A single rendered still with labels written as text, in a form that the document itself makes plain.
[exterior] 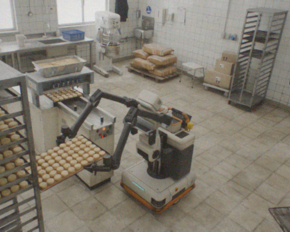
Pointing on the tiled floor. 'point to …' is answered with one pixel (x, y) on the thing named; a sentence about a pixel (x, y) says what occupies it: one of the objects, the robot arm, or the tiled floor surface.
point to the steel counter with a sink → (7, 47)
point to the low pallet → (152, 74)
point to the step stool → (193, 71)
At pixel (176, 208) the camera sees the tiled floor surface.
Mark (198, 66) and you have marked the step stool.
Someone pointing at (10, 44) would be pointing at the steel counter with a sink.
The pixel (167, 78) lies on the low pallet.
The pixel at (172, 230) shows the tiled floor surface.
